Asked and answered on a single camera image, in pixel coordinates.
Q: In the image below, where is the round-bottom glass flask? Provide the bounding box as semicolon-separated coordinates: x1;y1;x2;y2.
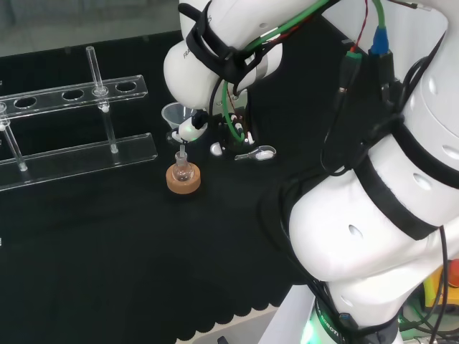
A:
171;150;194;183

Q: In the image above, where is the green cable with blue plug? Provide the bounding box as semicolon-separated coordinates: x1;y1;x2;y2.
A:
369;0;390;57

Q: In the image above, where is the cork ring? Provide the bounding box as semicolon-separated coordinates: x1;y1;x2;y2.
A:
166;163;202;196

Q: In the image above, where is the yellow stop button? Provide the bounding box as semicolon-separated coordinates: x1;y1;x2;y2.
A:
422;259;459;312

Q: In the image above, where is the black cloth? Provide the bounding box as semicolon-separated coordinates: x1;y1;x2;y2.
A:
0;23;395;344

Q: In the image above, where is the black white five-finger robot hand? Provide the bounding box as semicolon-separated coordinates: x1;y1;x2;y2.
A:
169;105;257;157

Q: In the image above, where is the clear plastic funnel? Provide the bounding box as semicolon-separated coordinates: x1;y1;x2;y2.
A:
161;102;197;155

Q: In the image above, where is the clear funnel stand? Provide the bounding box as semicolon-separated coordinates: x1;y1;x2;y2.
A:
0;45;159;193

